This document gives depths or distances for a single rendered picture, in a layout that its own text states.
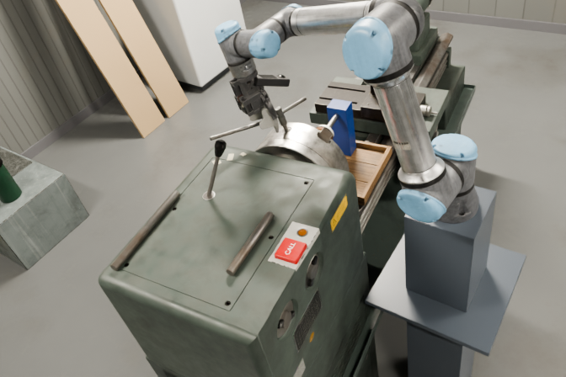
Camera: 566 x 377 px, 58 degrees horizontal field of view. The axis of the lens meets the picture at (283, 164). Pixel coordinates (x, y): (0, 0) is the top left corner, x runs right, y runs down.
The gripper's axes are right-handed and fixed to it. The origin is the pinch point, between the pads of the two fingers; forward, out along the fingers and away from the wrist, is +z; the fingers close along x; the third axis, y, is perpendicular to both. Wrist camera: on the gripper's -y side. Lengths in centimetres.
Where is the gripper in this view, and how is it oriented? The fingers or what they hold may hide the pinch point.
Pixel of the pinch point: (273, 124)
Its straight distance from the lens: 162.9
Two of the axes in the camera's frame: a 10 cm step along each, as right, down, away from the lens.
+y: -8.3, 5.1, -2.3
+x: 4.6, 3.8, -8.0
